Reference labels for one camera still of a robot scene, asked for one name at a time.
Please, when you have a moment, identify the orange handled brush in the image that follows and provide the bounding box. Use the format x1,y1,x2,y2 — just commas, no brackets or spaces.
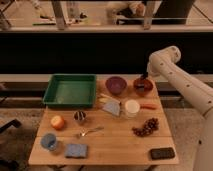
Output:
141,104,157,110

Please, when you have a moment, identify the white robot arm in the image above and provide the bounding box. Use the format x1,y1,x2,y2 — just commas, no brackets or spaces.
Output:
147,46,213,171

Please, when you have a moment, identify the purple bowl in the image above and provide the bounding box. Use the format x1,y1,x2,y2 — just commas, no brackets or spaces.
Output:
105,76,127,95

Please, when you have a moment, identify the white round container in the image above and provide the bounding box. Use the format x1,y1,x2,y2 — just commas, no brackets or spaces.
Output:
124,99,140,117

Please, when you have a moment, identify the light blue cloth piece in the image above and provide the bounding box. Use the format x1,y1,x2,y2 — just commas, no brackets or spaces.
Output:
102,101,120,116

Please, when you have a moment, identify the bunch of dark grapes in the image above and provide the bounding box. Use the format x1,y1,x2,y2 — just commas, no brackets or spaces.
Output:
132,118,159,137

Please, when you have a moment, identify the wooden table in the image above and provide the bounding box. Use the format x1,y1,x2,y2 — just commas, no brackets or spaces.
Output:
29,87,179,165

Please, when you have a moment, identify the small metal cup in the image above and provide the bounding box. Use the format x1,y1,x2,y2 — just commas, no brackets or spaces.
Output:
74,111,86,124

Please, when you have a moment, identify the black rectangular sponge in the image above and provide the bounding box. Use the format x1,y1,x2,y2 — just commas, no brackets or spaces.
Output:
150,147,175,160

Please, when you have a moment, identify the green plastic tray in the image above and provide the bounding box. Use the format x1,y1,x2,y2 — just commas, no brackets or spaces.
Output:
43,74,96,108

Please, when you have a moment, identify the metal spoon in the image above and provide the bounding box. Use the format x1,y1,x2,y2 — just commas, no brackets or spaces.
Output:
75,127,104,138

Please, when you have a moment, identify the orange apple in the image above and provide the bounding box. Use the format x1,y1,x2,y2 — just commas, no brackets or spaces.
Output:
50,115,65,130

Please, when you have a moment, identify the blue sponge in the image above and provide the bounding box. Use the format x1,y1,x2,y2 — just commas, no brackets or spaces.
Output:
65,144,88,158

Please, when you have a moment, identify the blue plastic cup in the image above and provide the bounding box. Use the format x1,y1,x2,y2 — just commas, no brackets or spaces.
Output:
40,133,58,151

